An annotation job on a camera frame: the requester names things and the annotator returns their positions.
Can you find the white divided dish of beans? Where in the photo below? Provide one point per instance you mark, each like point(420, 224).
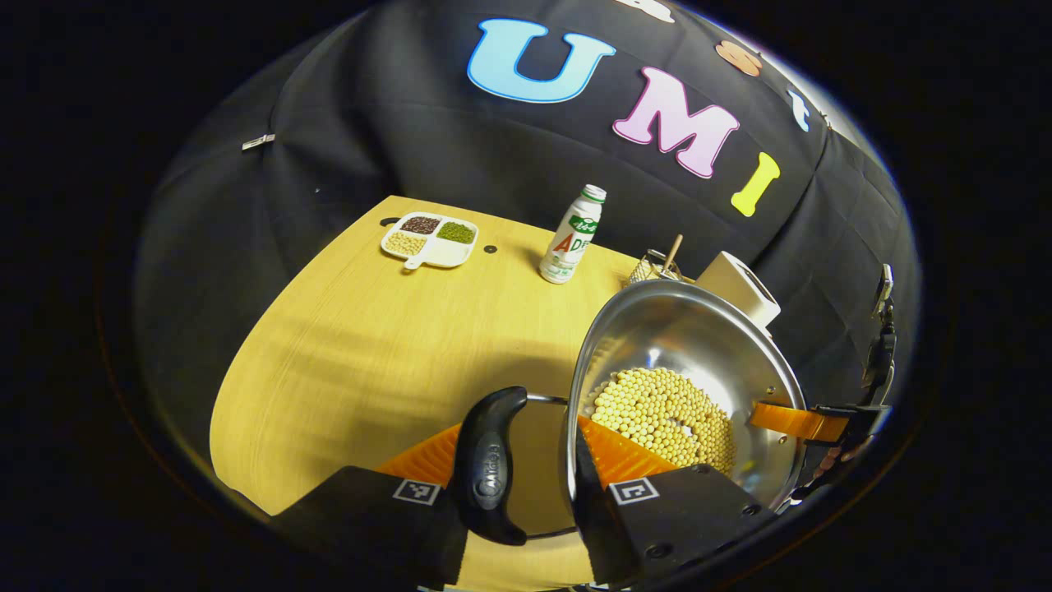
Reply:
point(431, 238)

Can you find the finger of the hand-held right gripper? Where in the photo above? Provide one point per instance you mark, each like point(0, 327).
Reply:
point(793, 421)

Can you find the black backdrop cloth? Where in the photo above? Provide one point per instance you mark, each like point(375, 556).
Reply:
point(394, 99)

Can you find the wooden stick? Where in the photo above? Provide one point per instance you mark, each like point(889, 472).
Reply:
point(672, 253)

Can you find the pile of yellow soybeans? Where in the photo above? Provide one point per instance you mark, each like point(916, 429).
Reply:
point(657, 415)

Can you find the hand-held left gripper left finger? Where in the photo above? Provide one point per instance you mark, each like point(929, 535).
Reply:
point(436, 534)

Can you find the white backdrop clip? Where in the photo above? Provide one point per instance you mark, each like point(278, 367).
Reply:
point(258, 141)

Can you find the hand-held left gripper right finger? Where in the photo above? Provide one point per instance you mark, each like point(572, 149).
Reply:
point(604, 526)

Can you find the white drink bottle green label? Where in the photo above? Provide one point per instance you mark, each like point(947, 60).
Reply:
point(571, 238)

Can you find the white toaster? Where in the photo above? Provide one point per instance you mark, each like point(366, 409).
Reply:
point(740, 288)

